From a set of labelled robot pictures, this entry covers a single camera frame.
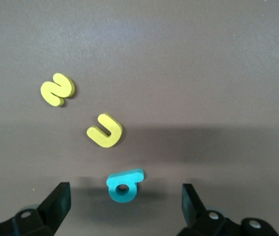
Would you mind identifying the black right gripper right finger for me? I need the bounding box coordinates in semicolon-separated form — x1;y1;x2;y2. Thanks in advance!
176;183;279;236

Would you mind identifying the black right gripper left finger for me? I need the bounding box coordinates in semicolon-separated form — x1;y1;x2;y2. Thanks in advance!
0;181;71;236

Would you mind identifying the teal foam letter b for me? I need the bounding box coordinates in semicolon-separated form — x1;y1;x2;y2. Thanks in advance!
106;168;145;204

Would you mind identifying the yellow foam letter u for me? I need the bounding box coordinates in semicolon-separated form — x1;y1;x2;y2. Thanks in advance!
86;113;124;148

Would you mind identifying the yellow foam letter s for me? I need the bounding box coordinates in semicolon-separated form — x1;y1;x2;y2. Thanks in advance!
40;73;75;108

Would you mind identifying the brown table cover sheet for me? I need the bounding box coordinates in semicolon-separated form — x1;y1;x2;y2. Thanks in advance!
0;0;279;236

